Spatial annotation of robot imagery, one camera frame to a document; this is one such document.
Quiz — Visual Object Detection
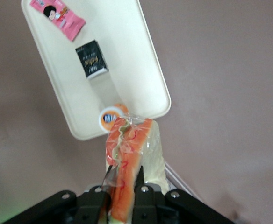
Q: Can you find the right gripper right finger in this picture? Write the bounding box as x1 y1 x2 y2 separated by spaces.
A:
131 165 165 224

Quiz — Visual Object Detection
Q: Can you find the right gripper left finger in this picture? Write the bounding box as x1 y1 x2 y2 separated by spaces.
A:
74 165 115 224

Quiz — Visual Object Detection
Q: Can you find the triangle sandwich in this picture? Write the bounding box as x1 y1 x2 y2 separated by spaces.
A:
104 112 172 224

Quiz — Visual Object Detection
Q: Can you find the cream plastic serving tray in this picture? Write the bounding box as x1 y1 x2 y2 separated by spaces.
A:
20 0 172 141

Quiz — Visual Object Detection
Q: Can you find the orange lid yogurt cup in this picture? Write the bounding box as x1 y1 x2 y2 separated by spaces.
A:
98 103 129 133

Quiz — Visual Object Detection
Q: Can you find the black snack packet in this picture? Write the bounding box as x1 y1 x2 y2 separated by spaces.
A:
75 39 110 81

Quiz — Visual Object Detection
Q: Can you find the pink cartoon snack packet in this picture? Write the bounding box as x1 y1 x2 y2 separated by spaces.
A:
29 0 86 42

